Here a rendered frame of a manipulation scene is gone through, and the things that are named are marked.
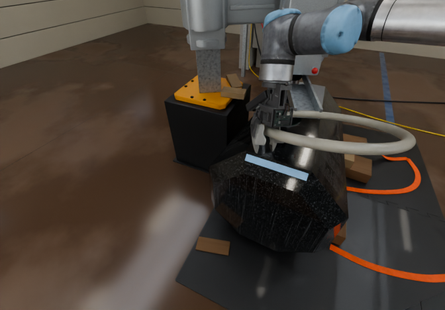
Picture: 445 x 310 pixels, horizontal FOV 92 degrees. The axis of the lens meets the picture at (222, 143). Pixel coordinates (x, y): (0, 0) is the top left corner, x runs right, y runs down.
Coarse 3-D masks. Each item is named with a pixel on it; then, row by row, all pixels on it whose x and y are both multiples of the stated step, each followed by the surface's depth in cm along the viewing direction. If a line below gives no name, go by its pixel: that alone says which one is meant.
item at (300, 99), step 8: (304, 80) 123; (296, 88) 118; (304, 88) 118; (312, 88) 108; (288, 96) 109; (296, 96) 111; (304, 96) 111; (312, 96) 106; (296, 104) 104; (304, 104) 104; (312, 104) 104; (320, 104) 95; (320, 112) 93
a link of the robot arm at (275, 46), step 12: (276, 12) 51; (288, 12) 50; (300, 12) 51; (264, 24) 54; (276, 24) 51; (288, 24) 49; (264, 36) 55; (276, 36) 52; (264, 48) 55; (276, 48) 53; (288, 48) 51; (264, 60) 56; (276, 60) 54; (288, 60) 54
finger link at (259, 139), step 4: (256, 128) 63; (260, 128) 63; (256, 132) 63; (260, 132) 62; (252, 136) 64; (256, 136) 64; (260, 136) 62; (264, 136) 61; (252, 140) 65; (256, 140) 64; (260, 140) 62; (264, 140) 60; (256, 144) 64; (260, 144) 62; (264, 144) 61; (256, 148) 65; (256, 152) 66
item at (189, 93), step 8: (192, 80) 204; (224, 80) 205; (184, 88) 193; (192, 88) 193; (176, 96) 183; (184, 96) 182; (192, 96) 180; (200, 96) 182; (208, 96) 182; (216, 96) 181; (200, 104) 177; (208, 104) 174; (216, 104) 172; (224, 104) 171
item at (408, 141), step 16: (304, 112) 94; (272, 128) 62; (384, 128) 74; (400, 128) 68; (304, 144) 55; (320, 144) 53; (336, 144) 52; (352, 144) 51; (368, 144) 51; (384, 144) 51; (400, 144) 52
